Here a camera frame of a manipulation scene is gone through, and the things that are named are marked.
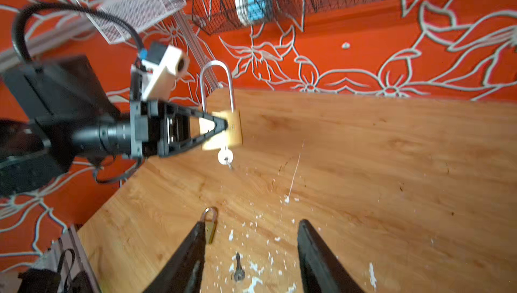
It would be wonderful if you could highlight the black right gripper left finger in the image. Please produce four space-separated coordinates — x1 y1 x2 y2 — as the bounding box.
144 221 206 292

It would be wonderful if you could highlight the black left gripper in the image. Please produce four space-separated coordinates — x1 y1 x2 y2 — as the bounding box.
129 100 228 159

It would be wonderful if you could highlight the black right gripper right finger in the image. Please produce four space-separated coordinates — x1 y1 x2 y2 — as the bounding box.
297 219 363 292

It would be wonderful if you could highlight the large brass padlock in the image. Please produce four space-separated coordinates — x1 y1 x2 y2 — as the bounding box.
200 60 243 151

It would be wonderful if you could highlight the small silver key with ring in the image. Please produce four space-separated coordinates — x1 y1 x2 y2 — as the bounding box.
218 147 234 169

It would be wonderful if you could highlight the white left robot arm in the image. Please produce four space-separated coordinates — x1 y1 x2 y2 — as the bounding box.
1 3 228 197

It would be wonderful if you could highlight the small brass padlock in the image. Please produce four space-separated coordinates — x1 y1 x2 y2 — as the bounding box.
200 206 218 244

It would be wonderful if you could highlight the white mesh basket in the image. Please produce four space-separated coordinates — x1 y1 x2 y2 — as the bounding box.
96 0 187 33

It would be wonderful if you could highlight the aluminium left side bar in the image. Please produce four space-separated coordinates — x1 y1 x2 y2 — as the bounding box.
1 18 98 71

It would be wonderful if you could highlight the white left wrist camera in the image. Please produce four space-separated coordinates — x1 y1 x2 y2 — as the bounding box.
130 42 190 101

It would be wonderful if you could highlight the aluminium frame post left rear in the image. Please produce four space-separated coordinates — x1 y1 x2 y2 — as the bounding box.
147 0 225 90

